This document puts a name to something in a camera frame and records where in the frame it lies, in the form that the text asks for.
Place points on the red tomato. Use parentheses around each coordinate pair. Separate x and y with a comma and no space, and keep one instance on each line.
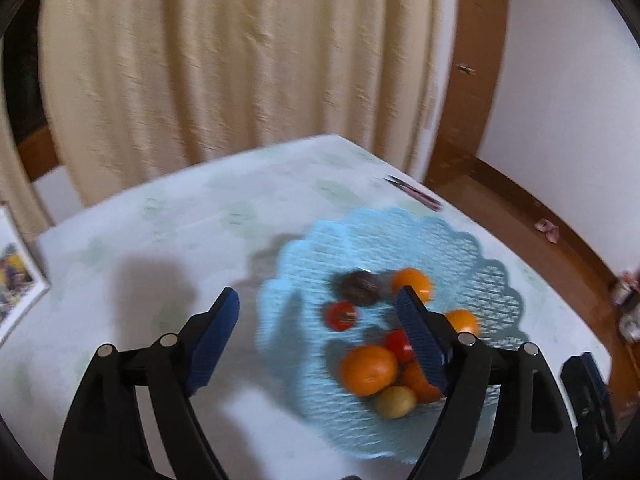
(397,346)
(341,316)

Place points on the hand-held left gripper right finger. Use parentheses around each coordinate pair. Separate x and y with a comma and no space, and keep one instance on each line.
(420,345)

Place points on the beige patterned curtain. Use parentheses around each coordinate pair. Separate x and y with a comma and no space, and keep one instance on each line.
(20,175)
(225,60)

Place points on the dark brown round fruit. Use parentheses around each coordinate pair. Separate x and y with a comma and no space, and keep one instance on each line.
(357,287)

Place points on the small yellow-brown fruit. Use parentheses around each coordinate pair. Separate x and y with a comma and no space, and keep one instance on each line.
(396,401)

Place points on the white container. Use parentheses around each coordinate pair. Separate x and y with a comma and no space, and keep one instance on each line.
(631,325)

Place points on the pink thread snips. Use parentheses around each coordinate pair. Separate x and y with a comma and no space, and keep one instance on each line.
(415,192)

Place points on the pink slipper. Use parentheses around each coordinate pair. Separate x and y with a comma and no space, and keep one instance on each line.
(552,234)
(542,224)

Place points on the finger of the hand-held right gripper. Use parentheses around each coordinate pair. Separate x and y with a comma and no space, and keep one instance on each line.
(587,400)

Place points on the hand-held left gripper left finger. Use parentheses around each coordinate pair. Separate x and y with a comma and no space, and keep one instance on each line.
(215,340)

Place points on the large orange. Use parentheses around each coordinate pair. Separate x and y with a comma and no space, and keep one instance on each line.
(369,370)

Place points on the light blue plastic basket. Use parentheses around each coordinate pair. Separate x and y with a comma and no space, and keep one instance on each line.
(310,270)

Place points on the metal door knob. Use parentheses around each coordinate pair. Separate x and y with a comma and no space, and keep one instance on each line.
(466,68)

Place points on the photo collage print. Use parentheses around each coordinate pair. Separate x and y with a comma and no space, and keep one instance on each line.
(15,280)

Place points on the white pink bottle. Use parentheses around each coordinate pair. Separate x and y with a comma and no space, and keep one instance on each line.
(627,287)

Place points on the brown wooden door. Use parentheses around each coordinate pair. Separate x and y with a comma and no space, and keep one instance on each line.
(470,85)

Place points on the small tangerine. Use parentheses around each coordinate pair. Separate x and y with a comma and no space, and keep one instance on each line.
(412,284)

